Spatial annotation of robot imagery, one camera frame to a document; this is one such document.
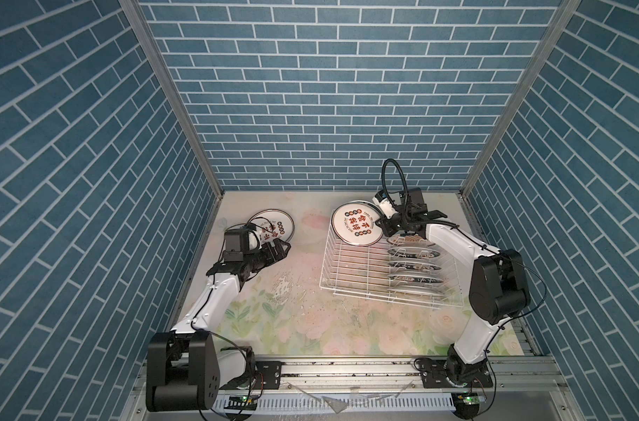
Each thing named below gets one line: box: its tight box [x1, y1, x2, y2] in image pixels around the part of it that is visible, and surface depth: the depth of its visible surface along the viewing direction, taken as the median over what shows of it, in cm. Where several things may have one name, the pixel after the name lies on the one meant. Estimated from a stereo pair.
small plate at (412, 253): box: [387, 247, 441, 259], surface depth 96 cm
